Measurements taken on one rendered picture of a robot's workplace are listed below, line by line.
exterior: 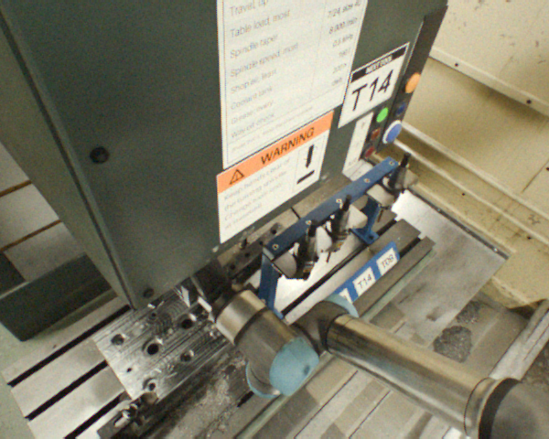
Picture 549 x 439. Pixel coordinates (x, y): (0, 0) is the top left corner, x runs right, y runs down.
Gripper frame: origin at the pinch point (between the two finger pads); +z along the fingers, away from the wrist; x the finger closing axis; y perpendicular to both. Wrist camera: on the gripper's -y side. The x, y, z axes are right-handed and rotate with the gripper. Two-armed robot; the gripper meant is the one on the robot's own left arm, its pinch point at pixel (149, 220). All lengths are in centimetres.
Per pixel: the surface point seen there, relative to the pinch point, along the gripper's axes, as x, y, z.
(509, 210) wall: 97, 38, -47
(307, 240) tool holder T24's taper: 25.6, 13.8, -16.9
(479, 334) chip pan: 78, 74, -66
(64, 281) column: -12, 65, 41
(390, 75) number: 22.2, -30.8, -21.7
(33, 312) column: -23, 71, 42
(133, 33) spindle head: -7.7, -44.5, -18.4
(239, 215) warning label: -0.2, -22.6, -20.4
